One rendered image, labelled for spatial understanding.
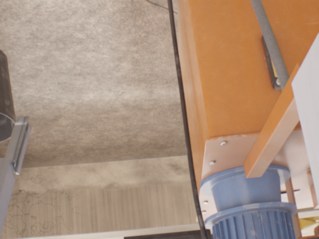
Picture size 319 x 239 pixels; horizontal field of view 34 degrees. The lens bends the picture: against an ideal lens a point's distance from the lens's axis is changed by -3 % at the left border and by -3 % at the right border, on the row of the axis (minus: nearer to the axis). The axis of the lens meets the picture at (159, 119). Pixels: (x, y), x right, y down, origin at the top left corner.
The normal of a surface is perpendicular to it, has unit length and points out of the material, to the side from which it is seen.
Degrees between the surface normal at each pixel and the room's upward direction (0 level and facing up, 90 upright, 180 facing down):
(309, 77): 90
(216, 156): 0
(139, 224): 90
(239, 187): 83
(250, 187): 83
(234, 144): 0
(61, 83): 0
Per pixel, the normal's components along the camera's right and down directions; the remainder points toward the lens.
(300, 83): -0.99, 0.07
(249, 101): -0.04, -0.41
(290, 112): 0.11, 0.91
